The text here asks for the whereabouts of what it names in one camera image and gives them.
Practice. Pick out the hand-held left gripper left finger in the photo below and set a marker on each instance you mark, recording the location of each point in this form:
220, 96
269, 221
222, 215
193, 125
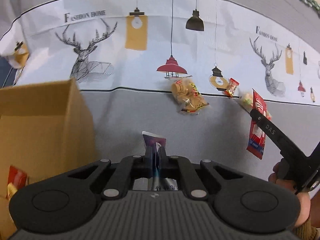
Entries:
150, 156

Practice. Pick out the person's right hand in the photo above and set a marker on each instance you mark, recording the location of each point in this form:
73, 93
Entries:
303, 205

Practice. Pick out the small red orange candy packet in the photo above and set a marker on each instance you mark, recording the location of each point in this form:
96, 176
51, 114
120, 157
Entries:
231, 87

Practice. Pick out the red label nut packet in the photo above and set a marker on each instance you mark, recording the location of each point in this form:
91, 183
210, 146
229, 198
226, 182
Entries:
15, 177

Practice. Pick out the brown cardboard box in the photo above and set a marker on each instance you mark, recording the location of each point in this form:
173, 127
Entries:
45, 130

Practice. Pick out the blue mattress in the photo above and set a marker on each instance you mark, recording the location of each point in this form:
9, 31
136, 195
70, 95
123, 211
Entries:
5, 70

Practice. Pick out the person's right forearm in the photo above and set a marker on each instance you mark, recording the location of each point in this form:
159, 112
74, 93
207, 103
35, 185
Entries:
308, 231

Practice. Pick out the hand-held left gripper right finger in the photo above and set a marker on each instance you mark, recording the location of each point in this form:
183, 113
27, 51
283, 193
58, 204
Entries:
163, 156

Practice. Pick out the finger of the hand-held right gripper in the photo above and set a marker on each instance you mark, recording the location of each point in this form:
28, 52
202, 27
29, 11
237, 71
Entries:
270, 128

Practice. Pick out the purple snack packet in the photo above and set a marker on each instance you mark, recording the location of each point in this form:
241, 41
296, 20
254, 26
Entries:
153, 140

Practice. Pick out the green yellow snack packet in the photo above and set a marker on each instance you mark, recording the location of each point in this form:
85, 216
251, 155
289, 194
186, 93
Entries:
246, 100

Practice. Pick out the deer print bed sheet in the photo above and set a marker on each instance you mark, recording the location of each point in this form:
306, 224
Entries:
150, 55

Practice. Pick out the red white label snack packet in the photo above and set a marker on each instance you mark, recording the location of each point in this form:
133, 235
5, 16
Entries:
256, 136

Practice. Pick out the clear yellow cracker packet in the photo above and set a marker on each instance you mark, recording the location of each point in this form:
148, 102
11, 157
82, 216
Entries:
188, 95

